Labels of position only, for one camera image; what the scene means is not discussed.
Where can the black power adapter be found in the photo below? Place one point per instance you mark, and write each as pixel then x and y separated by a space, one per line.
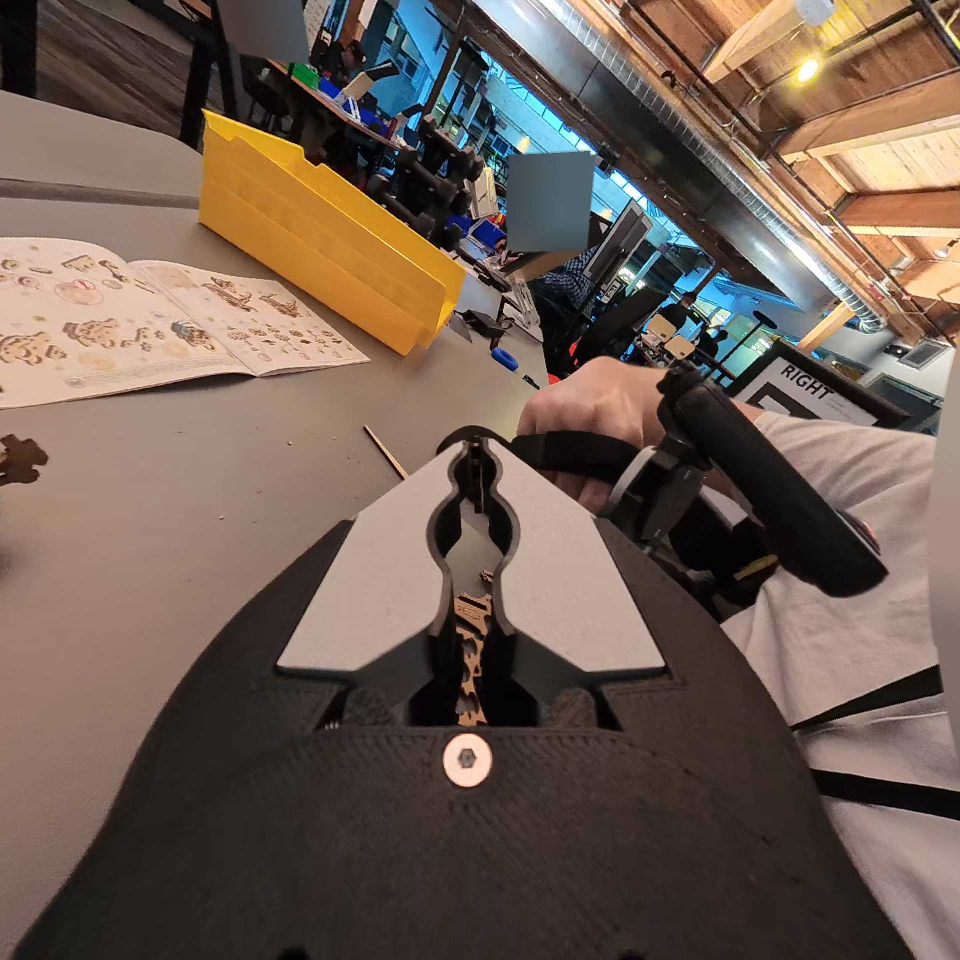
pixel 484 322

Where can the paper instruction booklet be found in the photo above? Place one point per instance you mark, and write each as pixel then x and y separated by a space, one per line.
pixel 112 352

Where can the black framed tag sign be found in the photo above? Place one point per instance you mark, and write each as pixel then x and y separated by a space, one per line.
pixel 810 390

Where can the yellow plastic bin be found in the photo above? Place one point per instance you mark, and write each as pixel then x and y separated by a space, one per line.
pixel 315 240

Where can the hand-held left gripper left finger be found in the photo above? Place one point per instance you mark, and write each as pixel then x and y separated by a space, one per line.
pixel 367 600

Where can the person's right hand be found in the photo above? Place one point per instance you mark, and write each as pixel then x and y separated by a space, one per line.
pixel 600 397

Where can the computer monitor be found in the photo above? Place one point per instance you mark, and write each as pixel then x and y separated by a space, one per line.
pixel 619 240

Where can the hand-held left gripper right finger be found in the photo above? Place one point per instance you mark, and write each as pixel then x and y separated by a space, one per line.
pixel 577 592

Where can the thin wooden stick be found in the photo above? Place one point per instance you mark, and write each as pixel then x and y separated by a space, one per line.
pixel 386 452

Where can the dark equipment stack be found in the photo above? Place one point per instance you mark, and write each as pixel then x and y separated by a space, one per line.
pixel 427 180

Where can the laser-cut wooden parts sheet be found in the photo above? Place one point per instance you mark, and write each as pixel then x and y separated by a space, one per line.
pixel 472 697

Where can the blue plastic object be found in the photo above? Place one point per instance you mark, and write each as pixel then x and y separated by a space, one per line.
pixel 504 358

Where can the wooden mechanical model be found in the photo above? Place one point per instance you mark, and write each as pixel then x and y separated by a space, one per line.
pixel 22 457

